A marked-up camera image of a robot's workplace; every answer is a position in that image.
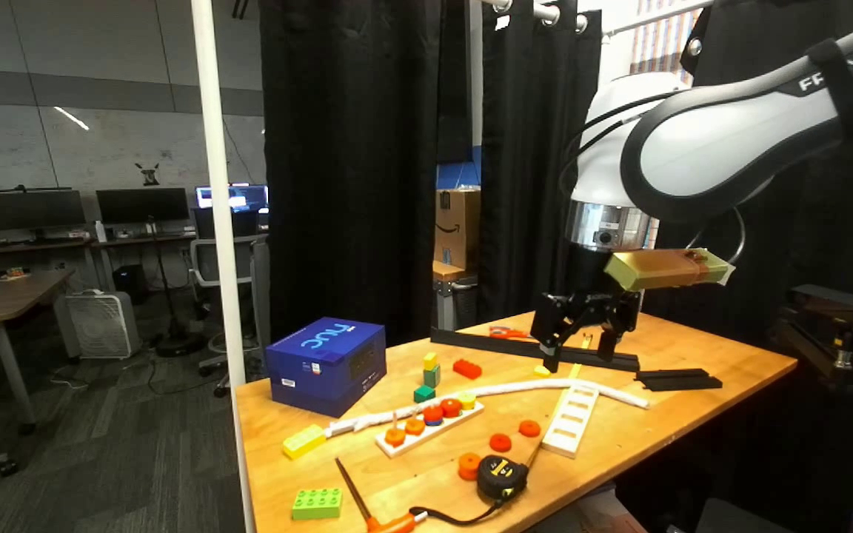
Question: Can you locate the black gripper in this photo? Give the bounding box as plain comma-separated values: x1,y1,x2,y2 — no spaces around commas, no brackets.
528,246,645,377

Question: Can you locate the flat black plate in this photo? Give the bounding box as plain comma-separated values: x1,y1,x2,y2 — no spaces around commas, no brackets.
633,363,724,395

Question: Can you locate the red toy brick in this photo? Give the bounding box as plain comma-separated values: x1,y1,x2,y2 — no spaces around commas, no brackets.
449,355,486,383

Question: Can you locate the printed brown shipping box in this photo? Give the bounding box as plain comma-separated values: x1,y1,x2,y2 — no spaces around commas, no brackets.
431,184,486,276

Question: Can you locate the black yellow tape measure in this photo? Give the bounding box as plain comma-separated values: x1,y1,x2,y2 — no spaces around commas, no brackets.
405,361,588,528

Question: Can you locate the white wooden peg board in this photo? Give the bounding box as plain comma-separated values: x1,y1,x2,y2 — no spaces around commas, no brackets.
372,395,488,463

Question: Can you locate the blue cardboard box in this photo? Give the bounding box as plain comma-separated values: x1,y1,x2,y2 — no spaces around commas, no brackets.
262,315,391,420

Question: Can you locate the black curtain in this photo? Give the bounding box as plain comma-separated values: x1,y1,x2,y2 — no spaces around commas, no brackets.
254,0,853,349

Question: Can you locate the yellow toy brick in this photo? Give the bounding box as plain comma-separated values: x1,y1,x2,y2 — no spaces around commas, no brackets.
277,423,332,464

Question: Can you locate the green toy brick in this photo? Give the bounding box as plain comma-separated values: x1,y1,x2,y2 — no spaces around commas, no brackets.
286,483,345,523

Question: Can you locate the black mesh office chair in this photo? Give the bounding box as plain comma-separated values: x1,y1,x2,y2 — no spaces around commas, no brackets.
187,232,274,386

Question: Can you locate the white vertical pole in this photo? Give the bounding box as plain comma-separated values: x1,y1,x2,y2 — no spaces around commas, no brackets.
187,0,257,533

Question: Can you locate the lit blue computer monitor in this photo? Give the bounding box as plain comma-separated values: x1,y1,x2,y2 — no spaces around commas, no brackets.
191,180,274,220

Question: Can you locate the black computer monitor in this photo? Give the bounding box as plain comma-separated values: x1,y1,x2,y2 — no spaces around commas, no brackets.
0,186,89,242
94,184,191,236

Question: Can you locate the white box fan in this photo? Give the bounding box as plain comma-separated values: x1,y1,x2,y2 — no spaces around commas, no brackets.
49,284,144,363

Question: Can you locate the brown wooden desk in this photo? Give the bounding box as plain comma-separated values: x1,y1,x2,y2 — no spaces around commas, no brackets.
0,263,77,437

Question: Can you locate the thick white rope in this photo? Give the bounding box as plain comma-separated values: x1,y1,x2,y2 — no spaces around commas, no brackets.
322,377,650,440

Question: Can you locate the tan wrist camera box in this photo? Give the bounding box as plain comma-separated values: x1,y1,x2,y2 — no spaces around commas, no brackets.
602,242,741,297

